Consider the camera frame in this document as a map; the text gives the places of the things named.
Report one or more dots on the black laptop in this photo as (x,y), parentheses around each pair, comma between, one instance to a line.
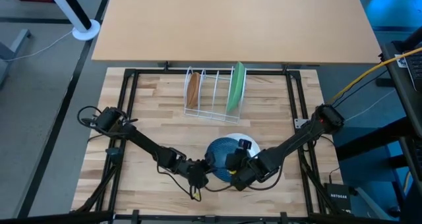
(416,69)

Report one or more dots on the black metal rig frame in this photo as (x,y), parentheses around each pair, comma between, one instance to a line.
(130,85)

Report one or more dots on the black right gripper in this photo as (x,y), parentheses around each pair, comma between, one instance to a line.
(247,178)

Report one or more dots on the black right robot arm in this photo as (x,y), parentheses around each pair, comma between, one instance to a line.
(296,138)

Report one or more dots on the white pole with round base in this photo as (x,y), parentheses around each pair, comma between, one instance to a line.
(86,29)

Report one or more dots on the black Netgear network switch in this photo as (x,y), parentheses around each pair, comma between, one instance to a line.
(338,196)

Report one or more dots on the brown plate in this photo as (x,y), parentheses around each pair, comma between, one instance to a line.
(193,90)

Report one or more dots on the light wooden desk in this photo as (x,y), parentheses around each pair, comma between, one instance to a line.
(230,26)

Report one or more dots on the blue plate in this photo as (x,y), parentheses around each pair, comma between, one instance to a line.
(219,155)

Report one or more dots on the black equipment cart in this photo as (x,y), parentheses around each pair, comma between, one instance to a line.
(399,95)

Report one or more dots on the green plate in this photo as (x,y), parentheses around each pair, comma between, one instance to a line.
(236,89)

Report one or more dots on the white plate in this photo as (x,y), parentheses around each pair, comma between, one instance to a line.
(255,150)

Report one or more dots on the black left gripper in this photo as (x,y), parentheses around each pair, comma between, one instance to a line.
(197,174)

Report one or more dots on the silver metal bracket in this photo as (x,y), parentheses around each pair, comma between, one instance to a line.
(300,123)

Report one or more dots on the grey furniture leg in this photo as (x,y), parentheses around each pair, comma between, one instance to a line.
(13,46)

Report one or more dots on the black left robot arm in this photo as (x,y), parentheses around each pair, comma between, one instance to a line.
(145,143)

